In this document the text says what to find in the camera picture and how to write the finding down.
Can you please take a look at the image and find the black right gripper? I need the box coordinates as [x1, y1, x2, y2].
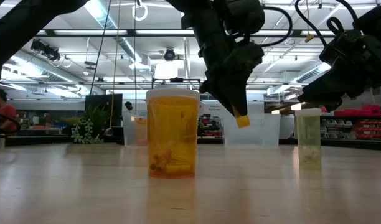
[298, 29, 381, 112]

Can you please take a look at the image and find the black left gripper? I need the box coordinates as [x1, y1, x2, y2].
[199, 42, 265, 118]

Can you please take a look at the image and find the small pale pill bottle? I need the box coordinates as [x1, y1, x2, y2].
[294, 108, 322, 170]

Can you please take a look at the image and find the background parts shelf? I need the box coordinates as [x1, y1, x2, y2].
[197, 113, 225, 140]

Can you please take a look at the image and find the red and grey parts rack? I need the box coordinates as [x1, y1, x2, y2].
[320, 105, 381, 141]

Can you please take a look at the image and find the yellow hanging plug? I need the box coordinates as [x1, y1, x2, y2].
[304, 0, 315, 44]

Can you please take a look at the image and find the black monitor screen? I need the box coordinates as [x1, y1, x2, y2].
[85, 93, 124, 128]

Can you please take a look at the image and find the green succulent plant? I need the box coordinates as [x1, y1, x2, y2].
[62, 104, 112, 145]

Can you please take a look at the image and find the white wall sign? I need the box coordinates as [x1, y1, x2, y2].
[205, 102, 224, 114]

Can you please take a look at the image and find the black overhead camera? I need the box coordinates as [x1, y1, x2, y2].
[163, 48, 177, 62]

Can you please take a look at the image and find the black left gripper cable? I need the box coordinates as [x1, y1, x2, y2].
[258, 6, 294, 48]

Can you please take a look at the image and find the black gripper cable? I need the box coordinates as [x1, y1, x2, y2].
[258, 6, 294, 48]
[294, 0, 362, 41]

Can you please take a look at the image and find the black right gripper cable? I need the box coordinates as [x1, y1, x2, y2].
[294, 0, 362, 41]

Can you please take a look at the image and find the yellow hanging cord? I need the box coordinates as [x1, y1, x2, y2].
[103, 0, 121, 138]

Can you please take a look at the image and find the white hanging cable loop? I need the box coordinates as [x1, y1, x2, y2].
[131, 0, 149, 22]

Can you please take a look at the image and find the black hanging cable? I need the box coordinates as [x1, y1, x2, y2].
[89, 0, 113, 96]

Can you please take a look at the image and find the silver ceiling air duct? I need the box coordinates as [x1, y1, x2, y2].
[80, 0, 153, 74]

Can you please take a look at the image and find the black ceiling camera cluster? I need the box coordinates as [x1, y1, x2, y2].
[30, 39, 61, 62]

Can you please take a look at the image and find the black aluminium table frame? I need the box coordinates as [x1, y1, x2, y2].
[0, 134, 381, 152]

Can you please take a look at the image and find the black curved cable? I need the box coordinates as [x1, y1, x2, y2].
[0, 111, 22, 134]

